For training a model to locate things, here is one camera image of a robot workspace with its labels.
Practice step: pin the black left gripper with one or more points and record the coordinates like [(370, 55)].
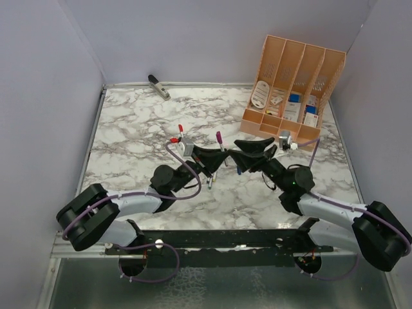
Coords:
[(208, 159)]

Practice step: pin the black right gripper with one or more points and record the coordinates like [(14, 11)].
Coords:
[(253, 153)]

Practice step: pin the purple pen cap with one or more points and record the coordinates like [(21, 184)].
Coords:
[(219, 138)]

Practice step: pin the white pen green ink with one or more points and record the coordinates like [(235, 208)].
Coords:
[(212, 180)]

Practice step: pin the white pen purple ink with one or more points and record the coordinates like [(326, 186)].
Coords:
[(223, 150)]

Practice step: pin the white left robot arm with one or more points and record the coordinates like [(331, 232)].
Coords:
[(95, 215)]

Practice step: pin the white oval perforated item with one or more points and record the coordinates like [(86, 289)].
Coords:
[(260, 94)]

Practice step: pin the black grey stapler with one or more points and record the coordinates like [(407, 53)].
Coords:
[(157, 86)]

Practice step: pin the peach desk organizer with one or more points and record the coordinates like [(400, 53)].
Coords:
[(301, 77)]

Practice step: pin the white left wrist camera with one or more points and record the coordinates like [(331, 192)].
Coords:
[(184, 146)]

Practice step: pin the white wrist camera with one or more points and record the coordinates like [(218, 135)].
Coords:
[(285, 142), (184, 146)]

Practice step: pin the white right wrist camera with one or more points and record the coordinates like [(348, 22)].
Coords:
[(285, 142)]

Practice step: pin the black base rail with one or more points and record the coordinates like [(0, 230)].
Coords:
[(239, 248)]

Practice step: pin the aluminium frame profile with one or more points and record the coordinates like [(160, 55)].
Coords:
[(64, 249)]

